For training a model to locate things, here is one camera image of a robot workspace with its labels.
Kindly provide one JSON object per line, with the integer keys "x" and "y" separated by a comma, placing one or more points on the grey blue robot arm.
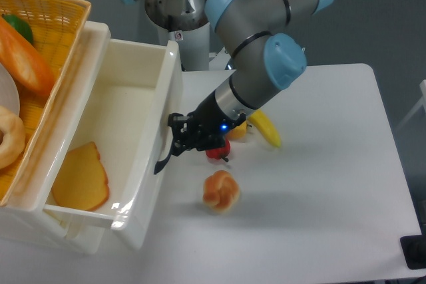
{"x": 266, "y": 60}

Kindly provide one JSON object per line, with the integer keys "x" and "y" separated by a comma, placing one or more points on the red bell pepper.
{"x": 221, "y": 153}

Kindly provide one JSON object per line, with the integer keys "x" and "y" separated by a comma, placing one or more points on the yellow banana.
{"x": 266, "y": 128}

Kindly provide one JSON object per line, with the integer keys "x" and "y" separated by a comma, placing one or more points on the green pepper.
{"x": 21, "y": 26}

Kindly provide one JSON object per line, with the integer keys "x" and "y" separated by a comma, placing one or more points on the white chair frame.
{"x": 415, "y": 109}

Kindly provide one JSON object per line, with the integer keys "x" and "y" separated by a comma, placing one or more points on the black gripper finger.
{"x": 178, "y": 123}
{"x": 180, "y": 146}

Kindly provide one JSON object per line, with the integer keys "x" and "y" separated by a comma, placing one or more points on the white drawer cabinet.
{"x": 29, "y": 212}

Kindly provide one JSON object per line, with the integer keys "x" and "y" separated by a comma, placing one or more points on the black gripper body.
{"x": 208, "y": 125}

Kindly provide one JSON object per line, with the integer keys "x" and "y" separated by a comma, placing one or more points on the yellow woven basket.
{"x": 56, "y": 27}

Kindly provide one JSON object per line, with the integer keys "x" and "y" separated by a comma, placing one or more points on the yellow bell pepper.
{"x": 238, "y": 132}

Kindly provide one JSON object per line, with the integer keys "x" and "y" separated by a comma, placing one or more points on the white plate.
{"x": 9, "y": 96}

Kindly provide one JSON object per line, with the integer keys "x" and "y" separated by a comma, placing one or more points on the black device at edge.
{"x": 413, "y": 247}

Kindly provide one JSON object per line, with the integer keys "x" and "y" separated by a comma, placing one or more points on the toast bread slice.
{"x": 82, "y": 182}

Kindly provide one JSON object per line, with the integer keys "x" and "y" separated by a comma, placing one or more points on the orange baguette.
{"x": 23, "y": 62}

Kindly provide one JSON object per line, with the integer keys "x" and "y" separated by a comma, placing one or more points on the knotted bread roll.
{"x": 220, "y": 191}

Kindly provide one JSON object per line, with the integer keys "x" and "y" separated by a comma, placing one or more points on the beige bagel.
{"x": 13, "y": 142}

